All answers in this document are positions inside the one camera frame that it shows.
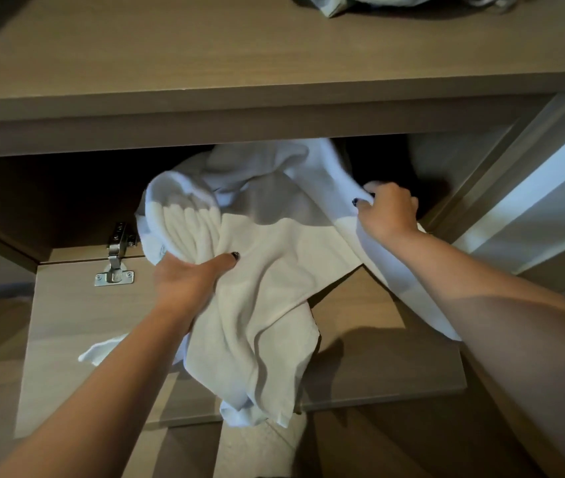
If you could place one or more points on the person's right hand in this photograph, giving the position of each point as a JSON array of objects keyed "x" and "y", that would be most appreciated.
[{"x": 389, "y": 214}]

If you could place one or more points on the person's left hand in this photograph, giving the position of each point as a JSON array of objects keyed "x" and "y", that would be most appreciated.
[{"x": 180, "y": 283}]

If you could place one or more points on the person's right fingers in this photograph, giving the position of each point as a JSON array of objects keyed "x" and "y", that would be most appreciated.
[{"x": 364, "y": 201}]

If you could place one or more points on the person's left thumb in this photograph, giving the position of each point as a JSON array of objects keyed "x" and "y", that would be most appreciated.
[{"x": 220, "y": 266}]

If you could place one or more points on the white towel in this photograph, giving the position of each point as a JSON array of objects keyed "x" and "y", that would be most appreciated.
[{"x": 262, "y": 253}]

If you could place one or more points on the person's right forearm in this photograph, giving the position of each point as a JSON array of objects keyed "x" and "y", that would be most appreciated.
[{"x": 506, "y": 318}]

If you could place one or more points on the person's left forearm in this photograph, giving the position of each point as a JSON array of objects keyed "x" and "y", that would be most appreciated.
[{"x": 98, "y": 393}]

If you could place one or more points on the metal cabinet hinge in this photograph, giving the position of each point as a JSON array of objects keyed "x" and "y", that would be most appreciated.
[{"x": 115, "y": 258}]

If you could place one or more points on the wooden cabinet door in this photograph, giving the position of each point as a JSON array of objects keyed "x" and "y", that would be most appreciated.
[{"x": 352, "y": 343}]

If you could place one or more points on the crumpled white cloth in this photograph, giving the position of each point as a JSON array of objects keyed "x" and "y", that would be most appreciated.
[{"x": 362, "y": 2}]

